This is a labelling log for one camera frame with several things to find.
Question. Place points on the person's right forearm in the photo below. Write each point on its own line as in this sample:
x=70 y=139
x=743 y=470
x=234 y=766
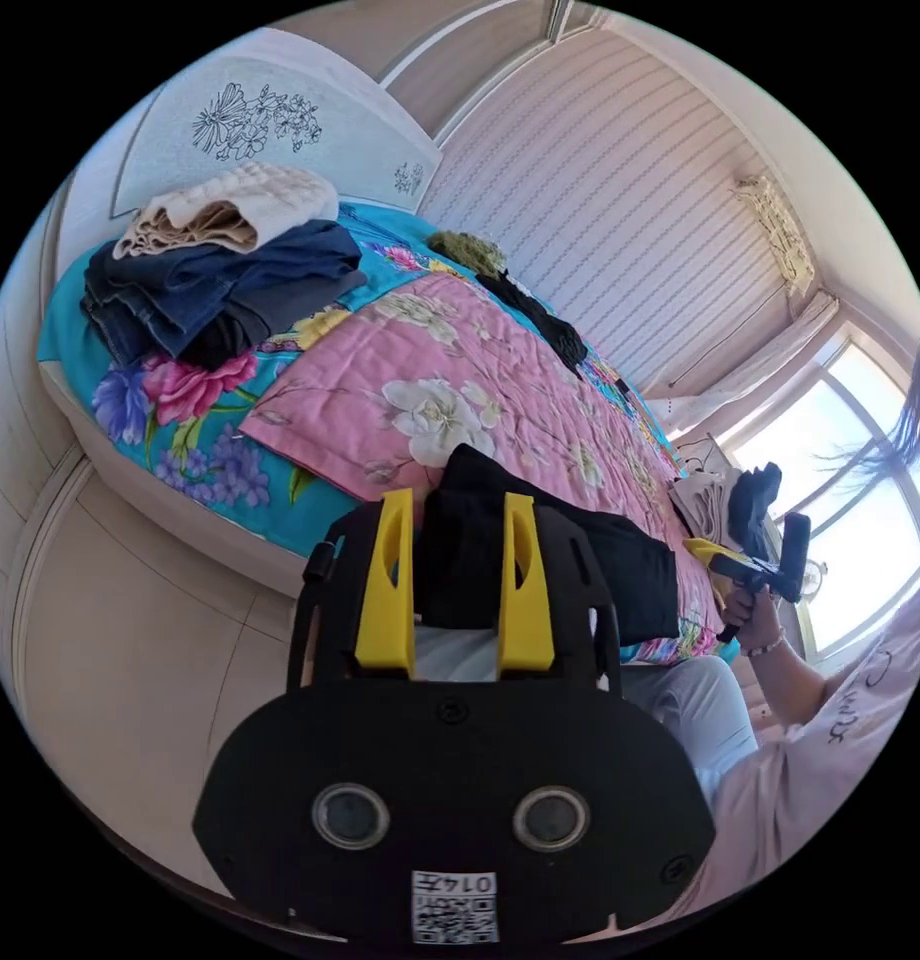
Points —
x=794 y=679

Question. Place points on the green fluffy garment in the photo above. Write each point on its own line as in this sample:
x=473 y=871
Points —
x=467 y=251

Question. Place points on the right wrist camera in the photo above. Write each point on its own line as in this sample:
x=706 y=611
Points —
x=795 y=555

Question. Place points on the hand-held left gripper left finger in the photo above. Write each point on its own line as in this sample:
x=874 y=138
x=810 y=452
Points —
x=385 y=592

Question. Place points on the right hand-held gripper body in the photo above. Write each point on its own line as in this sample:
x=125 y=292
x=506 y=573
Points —
x=752 y=579

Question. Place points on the person's right hand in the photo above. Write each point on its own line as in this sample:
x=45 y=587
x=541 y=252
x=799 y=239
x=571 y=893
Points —
x=761 y=622

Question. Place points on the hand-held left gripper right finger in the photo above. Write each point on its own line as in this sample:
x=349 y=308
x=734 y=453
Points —
x=526 y=600

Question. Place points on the black long pants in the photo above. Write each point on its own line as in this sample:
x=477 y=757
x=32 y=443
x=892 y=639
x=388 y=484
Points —
x=625 y=570

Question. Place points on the person's body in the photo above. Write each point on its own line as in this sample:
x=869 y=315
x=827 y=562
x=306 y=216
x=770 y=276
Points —
x=820 y=765

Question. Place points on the window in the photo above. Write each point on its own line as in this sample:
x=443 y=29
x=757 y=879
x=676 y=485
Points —
x=865 y=540

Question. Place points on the bed with floral quilt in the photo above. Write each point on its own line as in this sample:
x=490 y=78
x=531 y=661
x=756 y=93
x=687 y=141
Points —
x=340 y=375

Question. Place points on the black knit garment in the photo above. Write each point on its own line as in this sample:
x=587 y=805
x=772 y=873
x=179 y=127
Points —
x=542 y=319

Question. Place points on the pile of clothes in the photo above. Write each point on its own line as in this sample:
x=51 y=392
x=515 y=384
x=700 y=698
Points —
x=205 y=292

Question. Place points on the white curtain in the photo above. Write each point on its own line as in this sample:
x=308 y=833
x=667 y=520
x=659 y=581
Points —
x=760 y=367

